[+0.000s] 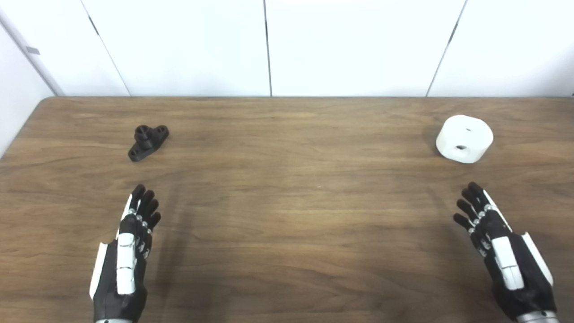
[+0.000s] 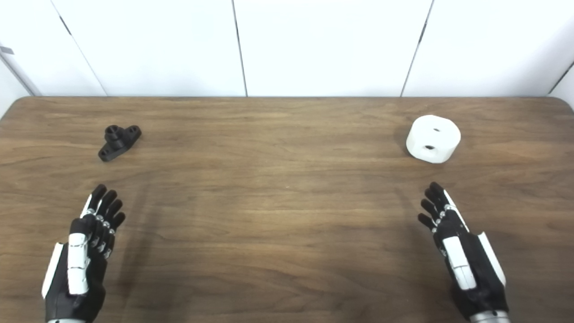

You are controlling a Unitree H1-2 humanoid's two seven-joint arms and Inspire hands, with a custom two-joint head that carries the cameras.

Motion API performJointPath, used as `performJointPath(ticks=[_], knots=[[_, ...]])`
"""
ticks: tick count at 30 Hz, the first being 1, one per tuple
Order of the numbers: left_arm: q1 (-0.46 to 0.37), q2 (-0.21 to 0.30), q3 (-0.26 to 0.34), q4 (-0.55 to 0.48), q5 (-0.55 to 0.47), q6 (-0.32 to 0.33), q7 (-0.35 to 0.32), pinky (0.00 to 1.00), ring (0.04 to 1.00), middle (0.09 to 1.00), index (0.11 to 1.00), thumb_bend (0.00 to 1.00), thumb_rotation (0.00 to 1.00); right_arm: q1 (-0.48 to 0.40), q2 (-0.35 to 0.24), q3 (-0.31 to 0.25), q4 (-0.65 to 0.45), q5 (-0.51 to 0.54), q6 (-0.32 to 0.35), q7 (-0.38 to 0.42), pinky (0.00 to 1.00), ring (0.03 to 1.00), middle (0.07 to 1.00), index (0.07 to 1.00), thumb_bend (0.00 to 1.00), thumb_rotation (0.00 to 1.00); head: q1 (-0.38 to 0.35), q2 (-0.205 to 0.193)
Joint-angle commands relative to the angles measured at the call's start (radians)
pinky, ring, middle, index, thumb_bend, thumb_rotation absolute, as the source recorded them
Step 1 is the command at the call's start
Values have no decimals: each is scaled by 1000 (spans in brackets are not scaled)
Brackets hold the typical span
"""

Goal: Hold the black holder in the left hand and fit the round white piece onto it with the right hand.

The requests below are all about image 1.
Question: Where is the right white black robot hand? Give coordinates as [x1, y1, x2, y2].
[453, 181, 559, 320]

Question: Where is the black plastic holder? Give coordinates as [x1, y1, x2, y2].
[128, 125, 170, 162]

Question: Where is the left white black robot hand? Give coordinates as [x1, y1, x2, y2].
[89, 184, 162, 320]

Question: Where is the round white plastic piece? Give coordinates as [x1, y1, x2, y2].
[436, 115, 494, 164]

